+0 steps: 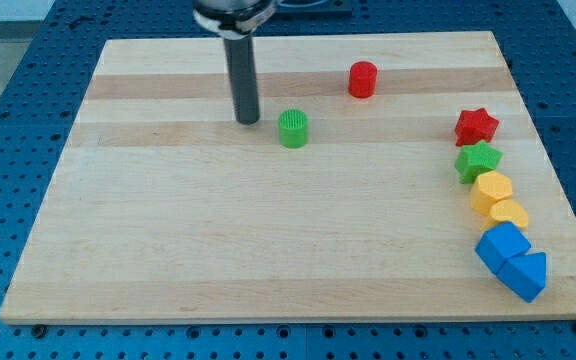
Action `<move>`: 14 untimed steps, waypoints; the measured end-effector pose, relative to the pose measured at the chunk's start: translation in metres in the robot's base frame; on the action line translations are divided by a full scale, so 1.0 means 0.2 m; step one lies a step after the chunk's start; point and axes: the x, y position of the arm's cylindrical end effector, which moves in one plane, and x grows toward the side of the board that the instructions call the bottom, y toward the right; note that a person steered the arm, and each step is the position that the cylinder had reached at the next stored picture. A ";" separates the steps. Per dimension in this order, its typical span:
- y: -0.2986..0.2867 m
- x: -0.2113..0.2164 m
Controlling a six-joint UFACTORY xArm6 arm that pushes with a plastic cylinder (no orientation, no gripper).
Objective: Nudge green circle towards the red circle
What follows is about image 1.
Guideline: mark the light wooden board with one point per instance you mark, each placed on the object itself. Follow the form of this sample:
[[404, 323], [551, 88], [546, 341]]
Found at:
[[164, 210]]

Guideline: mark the blue triangle block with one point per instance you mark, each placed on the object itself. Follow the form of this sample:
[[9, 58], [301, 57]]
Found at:
[[525, 275]]

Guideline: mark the yellow hexagon block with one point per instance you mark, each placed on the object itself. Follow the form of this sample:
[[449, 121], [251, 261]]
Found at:
[[488, 189]]

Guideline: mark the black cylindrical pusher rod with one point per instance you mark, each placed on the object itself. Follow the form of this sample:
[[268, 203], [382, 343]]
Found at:
[[243, 79]]

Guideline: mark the blue cube block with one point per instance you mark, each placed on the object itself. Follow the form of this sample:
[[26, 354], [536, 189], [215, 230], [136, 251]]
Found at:
[[500, 243]]

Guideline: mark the red cylinder block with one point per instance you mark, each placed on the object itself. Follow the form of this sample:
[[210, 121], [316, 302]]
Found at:
[[362, 79]]

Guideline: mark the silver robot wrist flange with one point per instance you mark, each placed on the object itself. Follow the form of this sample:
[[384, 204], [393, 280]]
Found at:
[[233, 19]]

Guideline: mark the green cylinder block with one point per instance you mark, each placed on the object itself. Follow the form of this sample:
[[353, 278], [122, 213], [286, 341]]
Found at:
[[293, 128]]

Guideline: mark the yellow heart block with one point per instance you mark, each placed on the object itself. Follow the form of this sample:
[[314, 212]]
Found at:
[[508, 210]]

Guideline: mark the red star block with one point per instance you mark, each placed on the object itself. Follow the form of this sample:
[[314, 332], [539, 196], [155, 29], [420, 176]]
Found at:
[[475, 125]]

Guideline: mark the green star block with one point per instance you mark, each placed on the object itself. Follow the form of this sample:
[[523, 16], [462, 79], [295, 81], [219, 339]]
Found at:
[[474, 160]]

